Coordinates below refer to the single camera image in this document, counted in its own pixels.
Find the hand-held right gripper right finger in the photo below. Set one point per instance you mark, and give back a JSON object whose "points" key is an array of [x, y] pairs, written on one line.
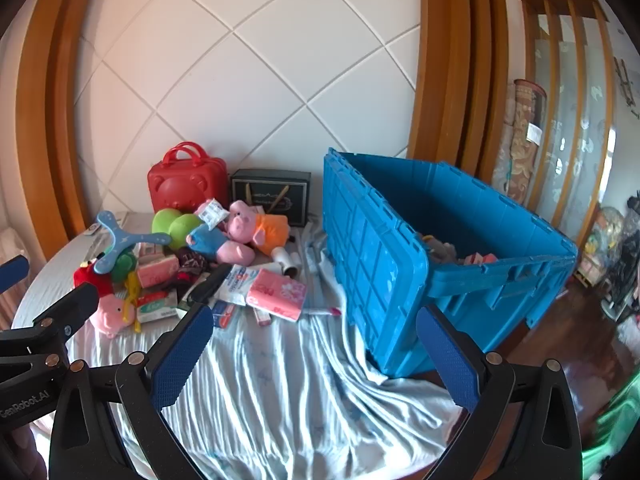
{"points": [[447, 360]]}

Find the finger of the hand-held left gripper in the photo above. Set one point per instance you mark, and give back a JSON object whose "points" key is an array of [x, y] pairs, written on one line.
{"points": [[70, 307], [12, 271]]}

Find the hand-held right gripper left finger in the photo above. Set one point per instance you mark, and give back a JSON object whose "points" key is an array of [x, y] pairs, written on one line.
{"points": [[180, 357]]}

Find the pink pig plush red dress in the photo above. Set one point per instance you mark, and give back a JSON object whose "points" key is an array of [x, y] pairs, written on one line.
{"points": [[112, 315]]}

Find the large pink tissue pack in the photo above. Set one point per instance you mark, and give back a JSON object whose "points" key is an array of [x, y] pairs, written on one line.
{"points": [[277, 295]]}

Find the blue plastic storage crate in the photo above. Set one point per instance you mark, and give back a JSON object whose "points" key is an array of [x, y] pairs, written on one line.
{"points": [[380, 260]]}

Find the green white tissue pack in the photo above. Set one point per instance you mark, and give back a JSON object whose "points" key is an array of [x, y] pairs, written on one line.
{"points": [[157, 307]]}

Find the red white small box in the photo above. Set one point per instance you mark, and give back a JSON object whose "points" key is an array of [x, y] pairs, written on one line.
{"points": [[223, 316]]}

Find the yellow plastic toy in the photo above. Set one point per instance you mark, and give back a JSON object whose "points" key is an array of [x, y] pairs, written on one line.
{"points": [[132, 292]]}

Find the dark green plush toy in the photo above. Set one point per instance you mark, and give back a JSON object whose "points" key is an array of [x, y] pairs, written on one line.
{"points": [[122, 264]]}

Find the white remote control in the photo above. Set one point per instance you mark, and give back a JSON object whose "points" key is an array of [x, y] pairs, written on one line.
{"points": [[92, 231]]}

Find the black plastic object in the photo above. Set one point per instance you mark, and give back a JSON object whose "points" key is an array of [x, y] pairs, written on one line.
{"points": [[212, 282]]}

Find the small pink tissue pack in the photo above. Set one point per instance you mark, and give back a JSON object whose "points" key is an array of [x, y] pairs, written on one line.
{"points": [[157, 271]]}

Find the dark patterned cloth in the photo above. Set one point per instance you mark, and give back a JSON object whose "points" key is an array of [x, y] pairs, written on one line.
{"points": [[190, 267]]}

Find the red flat box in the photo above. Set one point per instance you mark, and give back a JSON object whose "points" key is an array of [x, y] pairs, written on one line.
{"points": [[261, 316]]}

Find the white blue packet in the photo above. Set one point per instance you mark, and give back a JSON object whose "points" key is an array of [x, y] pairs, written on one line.
{"points": [[240, 282]]}

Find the light blue table cloth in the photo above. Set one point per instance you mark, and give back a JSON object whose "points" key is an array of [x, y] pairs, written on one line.
{"points": [[280, 385]]}

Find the pink box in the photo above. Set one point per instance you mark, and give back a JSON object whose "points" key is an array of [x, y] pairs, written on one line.
{"points": [[481, 259]]}

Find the pink pig plush blue shirt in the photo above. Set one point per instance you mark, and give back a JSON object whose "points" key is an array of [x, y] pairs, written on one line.
{"points": [[210, 242]]}

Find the light green plush toy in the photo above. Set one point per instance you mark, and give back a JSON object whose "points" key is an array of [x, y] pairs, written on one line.
{"points": [[175, 225]]}

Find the white roll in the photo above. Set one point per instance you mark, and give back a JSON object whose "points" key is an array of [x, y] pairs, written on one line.
{"points": [[285, 260]]}

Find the pink pig plush orange dress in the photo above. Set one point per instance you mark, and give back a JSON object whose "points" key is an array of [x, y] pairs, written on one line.
{"points": [[245, 225]]}

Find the red bear suitcase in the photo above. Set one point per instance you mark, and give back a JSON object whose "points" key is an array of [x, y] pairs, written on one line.
{"points": [[185, 185]]}

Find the pile of household things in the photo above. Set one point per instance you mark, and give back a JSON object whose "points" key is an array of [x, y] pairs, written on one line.
{"points": [[600, 240]]}

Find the black gift box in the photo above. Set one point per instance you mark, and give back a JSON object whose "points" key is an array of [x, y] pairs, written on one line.
{"points": [[280, 185]]}

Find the rolled patterned carpet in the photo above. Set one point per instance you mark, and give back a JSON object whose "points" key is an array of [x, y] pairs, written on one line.
{"points": [[522, 145]]}

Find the wooden glass partition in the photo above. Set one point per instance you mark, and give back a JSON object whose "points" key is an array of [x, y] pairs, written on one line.
{"points": [[570, 110]]}

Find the wooden wall frame post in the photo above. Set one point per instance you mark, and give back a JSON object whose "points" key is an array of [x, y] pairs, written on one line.
{"points": [[455, 60], [45, 135]]}

